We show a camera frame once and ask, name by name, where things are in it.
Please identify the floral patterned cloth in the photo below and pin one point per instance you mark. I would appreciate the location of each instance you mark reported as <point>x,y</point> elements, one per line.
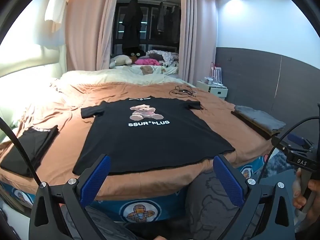
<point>167,57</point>

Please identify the dark glass window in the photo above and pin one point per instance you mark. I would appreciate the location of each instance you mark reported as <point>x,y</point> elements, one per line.
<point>150,17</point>

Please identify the black bear print T-shirt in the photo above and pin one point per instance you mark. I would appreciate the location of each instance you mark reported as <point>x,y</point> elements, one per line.
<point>150,142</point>

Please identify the brown teddy bear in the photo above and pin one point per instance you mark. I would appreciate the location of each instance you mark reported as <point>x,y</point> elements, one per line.
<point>146,70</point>

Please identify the cream duvet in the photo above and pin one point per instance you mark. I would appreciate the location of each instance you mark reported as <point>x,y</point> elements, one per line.
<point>100,76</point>

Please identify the hanging dark coat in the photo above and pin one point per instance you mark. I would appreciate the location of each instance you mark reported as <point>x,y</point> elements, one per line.
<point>132,25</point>

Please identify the pink curtain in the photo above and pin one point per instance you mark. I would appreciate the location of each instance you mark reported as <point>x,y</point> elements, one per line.
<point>87,30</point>
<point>197,30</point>

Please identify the white nightstand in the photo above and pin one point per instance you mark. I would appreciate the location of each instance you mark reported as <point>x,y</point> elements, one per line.
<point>217,91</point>

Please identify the hanging dark garments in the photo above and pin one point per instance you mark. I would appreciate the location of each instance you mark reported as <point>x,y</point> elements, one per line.
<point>170,22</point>

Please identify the person's right hand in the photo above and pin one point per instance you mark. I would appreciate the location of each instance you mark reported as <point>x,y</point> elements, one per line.
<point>297,195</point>

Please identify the black plush toy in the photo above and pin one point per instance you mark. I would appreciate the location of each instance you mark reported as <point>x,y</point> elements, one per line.
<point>135,53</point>

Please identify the pink cloth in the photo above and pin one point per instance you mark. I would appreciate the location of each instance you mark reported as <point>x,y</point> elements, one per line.
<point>147,62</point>

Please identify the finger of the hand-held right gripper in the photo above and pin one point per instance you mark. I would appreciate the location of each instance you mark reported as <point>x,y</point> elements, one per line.
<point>296,139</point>
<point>281,145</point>

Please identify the brown blanket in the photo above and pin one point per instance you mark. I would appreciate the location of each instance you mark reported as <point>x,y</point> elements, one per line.
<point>62,120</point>

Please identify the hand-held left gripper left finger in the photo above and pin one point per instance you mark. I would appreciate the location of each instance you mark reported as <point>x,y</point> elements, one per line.
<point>96,180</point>

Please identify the cream plush toy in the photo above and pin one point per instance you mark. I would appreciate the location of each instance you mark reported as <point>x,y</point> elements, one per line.
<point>120,61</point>

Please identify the cream sofa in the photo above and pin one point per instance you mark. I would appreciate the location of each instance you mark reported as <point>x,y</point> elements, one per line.
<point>25,92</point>

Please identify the folded grey clothes pile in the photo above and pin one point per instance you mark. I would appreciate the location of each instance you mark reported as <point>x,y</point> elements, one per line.
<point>260,120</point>

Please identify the folded black clothes pile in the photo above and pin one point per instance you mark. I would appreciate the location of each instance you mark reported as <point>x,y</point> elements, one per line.
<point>37,145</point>

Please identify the hanging white garment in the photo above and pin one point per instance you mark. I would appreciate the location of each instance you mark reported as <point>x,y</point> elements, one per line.
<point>56,5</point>

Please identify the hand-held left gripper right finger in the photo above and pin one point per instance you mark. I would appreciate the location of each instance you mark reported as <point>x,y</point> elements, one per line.
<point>228,180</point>

